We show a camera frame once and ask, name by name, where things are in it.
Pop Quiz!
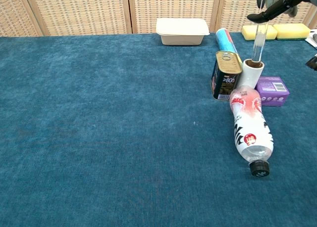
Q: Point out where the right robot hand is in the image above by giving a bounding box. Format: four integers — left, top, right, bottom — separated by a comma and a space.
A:
247, 0, 307, 24

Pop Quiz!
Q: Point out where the clear test tube white cap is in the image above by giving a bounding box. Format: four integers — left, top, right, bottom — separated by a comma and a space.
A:
251, 0, 269, 64

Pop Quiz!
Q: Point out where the blue cylindrical tube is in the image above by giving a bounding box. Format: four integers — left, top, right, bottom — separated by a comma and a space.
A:
214, 28, 240, 56

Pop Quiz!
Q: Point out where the yellow sponge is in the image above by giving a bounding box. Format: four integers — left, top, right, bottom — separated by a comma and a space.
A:
242, 24, 278, 42
273, 23, 311, 41

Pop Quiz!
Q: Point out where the white paper roll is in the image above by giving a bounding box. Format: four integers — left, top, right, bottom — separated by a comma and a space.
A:
237, 59, 264, 89

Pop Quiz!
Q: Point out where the purple box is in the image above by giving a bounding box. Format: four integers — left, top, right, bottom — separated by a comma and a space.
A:
255, 76, 290, 107

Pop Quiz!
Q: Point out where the luncheon meat can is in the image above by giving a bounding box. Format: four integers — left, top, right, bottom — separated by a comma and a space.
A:
211, 50, 243, 102

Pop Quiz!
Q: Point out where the beige lidded food container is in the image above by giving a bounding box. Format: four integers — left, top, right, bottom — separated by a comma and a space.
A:
156, 17, 211, 46

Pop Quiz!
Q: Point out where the plastic bottle white red label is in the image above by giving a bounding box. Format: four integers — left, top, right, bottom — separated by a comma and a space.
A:
229, 85, 275, 179

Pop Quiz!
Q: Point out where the woven folding screen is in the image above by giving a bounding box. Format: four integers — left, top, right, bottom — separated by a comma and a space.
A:
0, 0, 317, 38

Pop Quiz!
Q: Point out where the blue table cloth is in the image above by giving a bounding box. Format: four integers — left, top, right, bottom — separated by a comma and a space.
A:
0, 32, 317, 227

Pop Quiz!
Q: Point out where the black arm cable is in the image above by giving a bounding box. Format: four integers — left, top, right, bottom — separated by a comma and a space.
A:
305, 53, 317, 71

